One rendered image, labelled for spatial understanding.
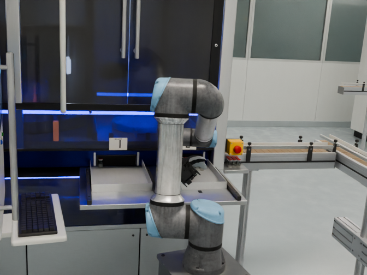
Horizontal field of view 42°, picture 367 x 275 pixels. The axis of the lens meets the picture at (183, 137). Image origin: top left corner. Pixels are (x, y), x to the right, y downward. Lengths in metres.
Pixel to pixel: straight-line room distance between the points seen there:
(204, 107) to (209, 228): 0.40
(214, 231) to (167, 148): 0.31
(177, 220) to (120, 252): 0.95
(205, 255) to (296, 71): 6.12
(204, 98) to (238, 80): 5.70
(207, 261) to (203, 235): 0.09
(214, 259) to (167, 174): 0.33
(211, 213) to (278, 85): 6.00
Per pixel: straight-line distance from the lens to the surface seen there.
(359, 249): 2.71
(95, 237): 2.44
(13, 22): 2.20
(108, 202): 1.96
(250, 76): 7.29
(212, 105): 1.56
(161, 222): 1.57
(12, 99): 1.70
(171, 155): 1.55
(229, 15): 2.28
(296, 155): 2.66
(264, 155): 2.58
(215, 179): 2.27
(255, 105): 7.39
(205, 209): 1.57
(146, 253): 2.51
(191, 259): 1.64
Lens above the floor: 1.63
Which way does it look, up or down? 15 degrees down
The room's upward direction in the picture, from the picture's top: 3 degrees clockwise
